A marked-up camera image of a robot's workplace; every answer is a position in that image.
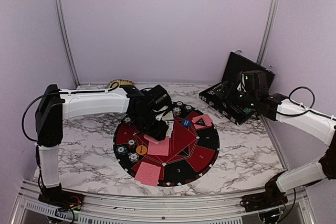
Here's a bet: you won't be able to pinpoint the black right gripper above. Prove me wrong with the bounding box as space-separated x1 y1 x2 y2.
214 82 257 113

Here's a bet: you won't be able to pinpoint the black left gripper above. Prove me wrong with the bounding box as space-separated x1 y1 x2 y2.
134 110 169 141

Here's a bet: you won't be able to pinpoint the red playing card deck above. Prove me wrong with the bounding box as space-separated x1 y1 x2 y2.
143 134 160 144

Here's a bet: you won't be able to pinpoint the face up clubs card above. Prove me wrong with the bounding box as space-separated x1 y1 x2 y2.
165 120 174 130

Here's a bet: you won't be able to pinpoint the face down community card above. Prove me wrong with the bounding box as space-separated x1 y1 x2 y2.
147 137 170 156

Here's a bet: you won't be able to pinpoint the white blue chip pile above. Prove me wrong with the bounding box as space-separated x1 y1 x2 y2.
172 107 182 116
124 117 131 123
128 153 139 163

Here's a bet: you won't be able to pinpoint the orange round blind button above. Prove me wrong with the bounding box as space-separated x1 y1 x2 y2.
136 145 148 155

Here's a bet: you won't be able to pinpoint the blue round blind button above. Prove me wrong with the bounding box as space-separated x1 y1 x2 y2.
181 119 192 127

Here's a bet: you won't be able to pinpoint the dealt red card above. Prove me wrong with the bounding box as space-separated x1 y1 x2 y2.
135 162 154 183
192 114 213 130
149 165 161 186

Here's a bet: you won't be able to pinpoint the blue green chip pile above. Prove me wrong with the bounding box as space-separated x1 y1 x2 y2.
185 105 192 112
116 145 128 155

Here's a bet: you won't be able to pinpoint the black triangular button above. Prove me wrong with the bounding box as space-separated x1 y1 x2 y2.
195 118 206 126

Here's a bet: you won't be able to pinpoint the face up seven diamonds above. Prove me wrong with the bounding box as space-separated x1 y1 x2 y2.
166 129 173 138

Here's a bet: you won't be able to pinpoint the face up ace card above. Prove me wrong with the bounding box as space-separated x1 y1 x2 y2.
161 111 174 121

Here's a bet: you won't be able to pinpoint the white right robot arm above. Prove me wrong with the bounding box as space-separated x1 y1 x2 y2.
213 70 335 207

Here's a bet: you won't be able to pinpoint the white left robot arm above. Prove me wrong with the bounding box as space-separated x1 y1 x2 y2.
21 81 172 206

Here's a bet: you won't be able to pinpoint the black poker chip case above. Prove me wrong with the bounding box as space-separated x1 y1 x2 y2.
199 51 275 126

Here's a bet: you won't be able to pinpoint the round red black poker mat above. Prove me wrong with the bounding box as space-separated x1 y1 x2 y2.
113 103 219 187

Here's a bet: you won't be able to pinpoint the woven bamboo tray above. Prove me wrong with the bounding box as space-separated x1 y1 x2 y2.
107 79 135 89

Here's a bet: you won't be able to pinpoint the right aluminium wall post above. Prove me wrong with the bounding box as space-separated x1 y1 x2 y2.
257 0 279 65

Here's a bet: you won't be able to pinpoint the aluminium wall post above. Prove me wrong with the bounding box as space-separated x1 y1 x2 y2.
55 0 80 87
257 0 279 65

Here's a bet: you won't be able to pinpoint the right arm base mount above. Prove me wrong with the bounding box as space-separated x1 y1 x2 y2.
239 172 288 212

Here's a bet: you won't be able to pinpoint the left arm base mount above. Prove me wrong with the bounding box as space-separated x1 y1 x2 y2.
38 177 84 210

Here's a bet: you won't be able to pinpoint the aluminium front rail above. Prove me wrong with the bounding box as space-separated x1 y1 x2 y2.
10 179 316 224

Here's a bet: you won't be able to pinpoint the left aluminium wall post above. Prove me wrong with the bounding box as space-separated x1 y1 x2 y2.
55 0 80 87

